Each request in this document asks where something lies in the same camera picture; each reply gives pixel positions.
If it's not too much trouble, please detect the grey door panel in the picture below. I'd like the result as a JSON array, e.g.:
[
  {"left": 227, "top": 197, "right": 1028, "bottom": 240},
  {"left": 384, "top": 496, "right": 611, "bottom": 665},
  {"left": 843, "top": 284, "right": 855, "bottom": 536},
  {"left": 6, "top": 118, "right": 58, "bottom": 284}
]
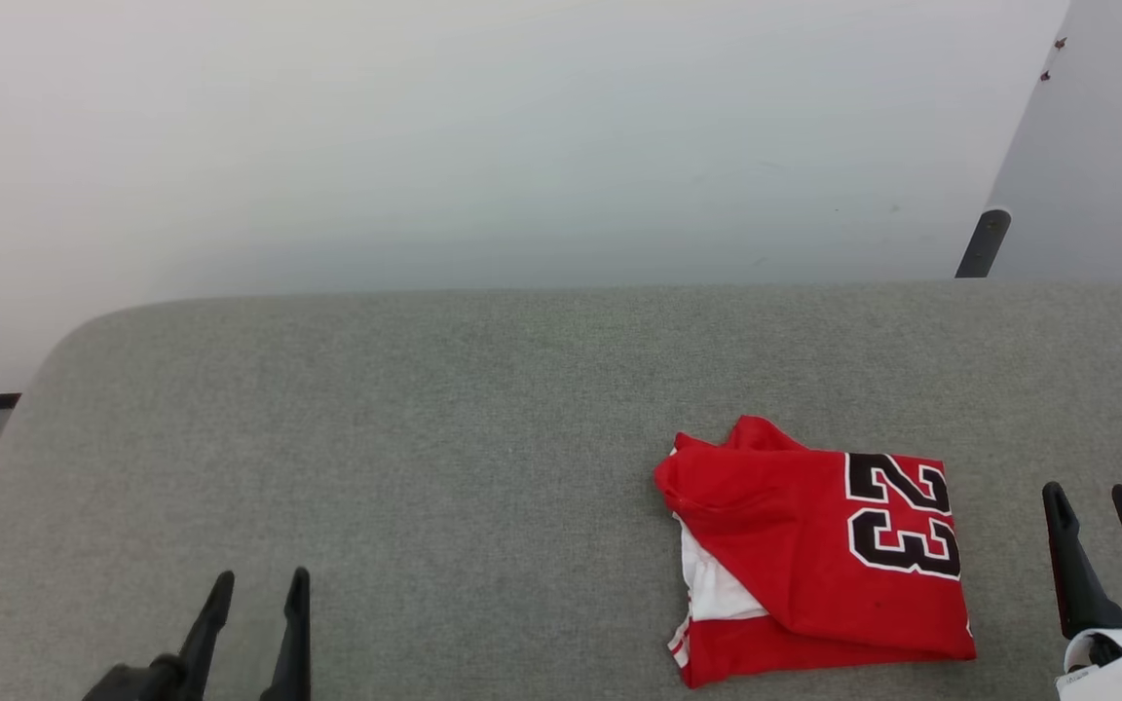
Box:
[{"left": 986, "top": 0, "right": 1122, "bottom": 291}]

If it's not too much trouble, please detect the red basketball jersey number 23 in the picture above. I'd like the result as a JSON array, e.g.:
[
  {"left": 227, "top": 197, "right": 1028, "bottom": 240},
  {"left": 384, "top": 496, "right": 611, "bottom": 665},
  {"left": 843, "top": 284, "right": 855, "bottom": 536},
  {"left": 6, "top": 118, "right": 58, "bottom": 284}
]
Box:
[{"left": 654, "top": 415, "right": 978, "bottom": 690}]

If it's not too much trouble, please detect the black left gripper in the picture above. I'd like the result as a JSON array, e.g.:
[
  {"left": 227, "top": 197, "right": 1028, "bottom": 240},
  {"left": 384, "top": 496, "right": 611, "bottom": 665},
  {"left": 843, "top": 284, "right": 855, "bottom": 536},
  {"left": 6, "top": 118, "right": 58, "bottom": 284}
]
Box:
[{"left": 81, "top": 567, "right": 313, "bottom": 701}]

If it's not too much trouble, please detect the grey fabric sofa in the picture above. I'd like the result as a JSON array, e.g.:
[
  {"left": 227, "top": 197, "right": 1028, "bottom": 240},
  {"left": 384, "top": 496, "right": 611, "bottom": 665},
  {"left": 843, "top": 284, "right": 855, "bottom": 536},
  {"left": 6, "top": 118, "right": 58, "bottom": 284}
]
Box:
[{"left": 0, "top": 280, "right": 1122, "bottom": 701}]

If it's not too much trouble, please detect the dark grey post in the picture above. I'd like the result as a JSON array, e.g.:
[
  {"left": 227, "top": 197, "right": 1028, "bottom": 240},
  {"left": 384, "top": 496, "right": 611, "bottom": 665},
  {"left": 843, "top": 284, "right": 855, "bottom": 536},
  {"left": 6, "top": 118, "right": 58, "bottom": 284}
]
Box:
[{"left": 954, "top": 207, "right": 1013, "bottom": 280}]

